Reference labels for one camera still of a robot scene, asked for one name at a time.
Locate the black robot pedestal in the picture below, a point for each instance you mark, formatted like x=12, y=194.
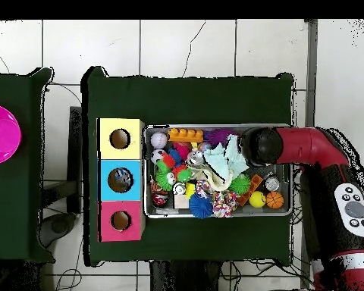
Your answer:
x=182, y=279

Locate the yellow smiley ball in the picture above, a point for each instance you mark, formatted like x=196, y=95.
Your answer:
x=257, y=199

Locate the wooden box with three holes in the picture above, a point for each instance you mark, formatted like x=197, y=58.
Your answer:
x=133, y=151

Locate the dark green tablecloth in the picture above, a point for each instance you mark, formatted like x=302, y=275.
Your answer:
x=12, y=212
x=185, y=100

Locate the colourful patterned cloth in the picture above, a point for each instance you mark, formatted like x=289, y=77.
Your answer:
x=224, y=204

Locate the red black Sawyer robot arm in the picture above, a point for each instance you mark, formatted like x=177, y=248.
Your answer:
x=306, y=145

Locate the silver mesh bin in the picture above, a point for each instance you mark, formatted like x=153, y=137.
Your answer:
x=163, y=213

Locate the dark grey rounded base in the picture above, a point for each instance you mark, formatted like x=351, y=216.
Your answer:
x=59, y=225

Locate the small orange basketball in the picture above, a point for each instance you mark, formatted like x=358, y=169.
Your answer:
x=274, y=200

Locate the mint green waffle cloth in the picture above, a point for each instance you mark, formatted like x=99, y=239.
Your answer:
x=227, y=160

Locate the green fuzzy toy with eyes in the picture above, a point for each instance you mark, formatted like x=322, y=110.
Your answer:
x=239, y=184

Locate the blue spiky rubber ball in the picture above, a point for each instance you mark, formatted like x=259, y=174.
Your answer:
x=200, y=206

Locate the orange plastic building block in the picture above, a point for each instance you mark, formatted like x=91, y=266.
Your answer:
x=186, y=135

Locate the black upright panel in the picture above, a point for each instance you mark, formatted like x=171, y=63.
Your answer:
x=75, y=136

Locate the purple spiky rubber ball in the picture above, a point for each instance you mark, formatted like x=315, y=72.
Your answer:
x=218, y=137

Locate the small silver can black label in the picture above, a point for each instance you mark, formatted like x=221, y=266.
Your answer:
x=272, y=183

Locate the pink plastic bowl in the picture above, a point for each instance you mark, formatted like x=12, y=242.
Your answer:
x=3, y=136

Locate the small white baseball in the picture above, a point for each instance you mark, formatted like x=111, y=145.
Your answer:
x=158, y=140

